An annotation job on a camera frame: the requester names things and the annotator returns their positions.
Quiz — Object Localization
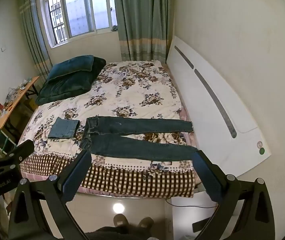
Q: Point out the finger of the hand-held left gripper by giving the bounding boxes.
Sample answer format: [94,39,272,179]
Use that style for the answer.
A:
[0,139,34,167]

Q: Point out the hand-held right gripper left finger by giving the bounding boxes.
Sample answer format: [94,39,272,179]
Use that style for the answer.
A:
[9,149,93,240]

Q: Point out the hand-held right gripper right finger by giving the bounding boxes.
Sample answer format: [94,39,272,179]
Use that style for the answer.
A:
[192,150,275,240]

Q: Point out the dark blue denim pants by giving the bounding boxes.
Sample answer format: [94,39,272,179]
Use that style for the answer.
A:
[79,116,198,162]

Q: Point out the folded blue denim pants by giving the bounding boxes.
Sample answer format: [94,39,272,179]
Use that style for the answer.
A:
[48,117,80,139]

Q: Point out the cardboard box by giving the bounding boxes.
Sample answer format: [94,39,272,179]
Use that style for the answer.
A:
[24,97,38,112]

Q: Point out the wooden desk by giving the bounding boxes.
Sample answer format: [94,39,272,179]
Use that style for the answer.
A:
[0,76,40,130]

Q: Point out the clutter of small desk items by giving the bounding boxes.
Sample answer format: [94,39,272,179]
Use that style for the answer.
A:
[0,79,33,135]

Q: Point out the person's left shoe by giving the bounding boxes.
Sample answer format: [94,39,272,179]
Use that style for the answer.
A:
[114,214,129,230]

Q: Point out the person's shoe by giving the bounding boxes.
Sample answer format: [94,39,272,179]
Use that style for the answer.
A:
[114,214,129,230]
[138,217,154,231]

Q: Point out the person's dark clothing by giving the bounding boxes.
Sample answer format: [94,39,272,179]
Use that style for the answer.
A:
[85,226,153,240]

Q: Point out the white headboard panel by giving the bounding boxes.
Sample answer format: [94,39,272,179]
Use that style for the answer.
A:
[166,35,272,166]

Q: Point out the person's right shoe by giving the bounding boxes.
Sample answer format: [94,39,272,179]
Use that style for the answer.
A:
[138,217,154,231]

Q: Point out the dark teal folded quilt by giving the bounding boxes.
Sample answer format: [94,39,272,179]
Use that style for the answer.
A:
[36,57,106,105]

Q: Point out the teal velvet pillow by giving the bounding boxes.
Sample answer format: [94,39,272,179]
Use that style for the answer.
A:
[48,55,94,81]

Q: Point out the floral printed blanket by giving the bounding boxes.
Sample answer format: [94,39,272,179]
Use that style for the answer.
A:
[17,60,199,198]

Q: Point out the narrow green striped curtain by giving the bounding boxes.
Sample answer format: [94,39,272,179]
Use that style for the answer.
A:
[19,0,53,74]

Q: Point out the white framed window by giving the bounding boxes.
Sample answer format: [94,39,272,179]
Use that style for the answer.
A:
[39,0,119,48]

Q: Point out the wide green striped curtain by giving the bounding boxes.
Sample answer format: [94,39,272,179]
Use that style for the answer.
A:
[113,0,171,62]

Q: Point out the black floor cable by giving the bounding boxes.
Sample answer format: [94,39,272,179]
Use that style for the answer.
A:
[166,197,218,208]

